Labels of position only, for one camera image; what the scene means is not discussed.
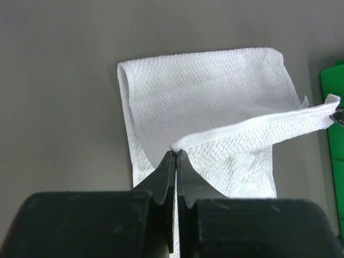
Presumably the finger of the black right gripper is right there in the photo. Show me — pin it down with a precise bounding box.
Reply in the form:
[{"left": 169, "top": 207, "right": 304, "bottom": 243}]
[{"left": 330, "top": 107, "right": 344, "bottom": 126}]

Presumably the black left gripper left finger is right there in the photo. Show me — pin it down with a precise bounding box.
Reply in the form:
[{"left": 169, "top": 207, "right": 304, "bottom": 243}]
[{"left": 1, "top": 151, "right": 176, "bottom": 257}]

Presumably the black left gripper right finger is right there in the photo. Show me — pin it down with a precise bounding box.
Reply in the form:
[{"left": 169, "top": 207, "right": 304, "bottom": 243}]
[{"left": 176, "top": 151, "right": 343, "bottom": 257}]

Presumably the green plastic tray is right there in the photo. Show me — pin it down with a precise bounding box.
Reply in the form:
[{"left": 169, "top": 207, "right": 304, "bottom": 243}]
[{"left": 320, "top": 60, "right": 343, "bottom": 234}]

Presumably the white waffle towel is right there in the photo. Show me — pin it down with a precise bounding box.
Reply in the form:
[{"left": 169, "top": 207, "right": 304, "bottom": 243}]
[{"left": 117, "top": 47, "right": 341, "bottom": 258}]

